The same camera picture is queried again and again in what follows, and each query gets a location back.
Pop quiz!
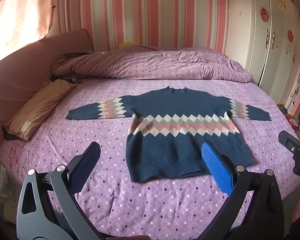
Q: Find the brown pillow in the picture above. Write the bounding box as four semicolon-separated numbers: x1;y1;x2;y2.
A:
2;79;80;141

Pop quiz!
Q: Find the navy diamond pattern sweater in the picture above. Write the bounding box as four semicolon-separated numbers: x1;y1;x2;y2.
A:
66;86;271;183

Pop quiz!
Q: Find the bed with purple dotted sheet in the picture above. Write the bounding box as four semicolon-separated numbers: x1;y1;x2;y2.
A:
0;79;300;238

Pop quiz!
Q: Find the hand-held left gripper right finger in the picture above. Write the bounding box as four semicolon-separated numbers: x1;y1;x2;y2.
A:
197;142;284;240

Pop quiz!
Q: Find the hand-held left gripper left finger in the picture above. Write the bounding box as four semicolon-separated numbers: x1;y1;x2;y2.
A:
16;142;105;240

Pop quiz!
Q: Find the yellow soft object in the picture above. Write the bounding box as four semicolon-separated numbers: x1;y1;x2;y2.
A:
118;41;138;49

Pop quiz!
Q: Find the clear plastic bag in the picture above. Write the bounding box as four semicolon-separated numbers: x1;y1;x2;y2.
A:
0;159;18;222

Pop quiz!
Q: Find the purple dotted duvet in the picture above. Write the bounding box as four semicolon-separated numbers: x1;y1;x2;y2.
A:
51;45;254;83

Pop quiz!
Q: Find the white wardrobe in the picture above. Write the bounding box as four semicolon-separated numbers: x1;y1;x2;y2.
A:
225;0;300;107

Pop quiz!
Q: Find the red container with white print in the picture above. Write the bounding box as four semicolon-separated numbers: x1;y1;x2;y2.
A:
287;116;300;131

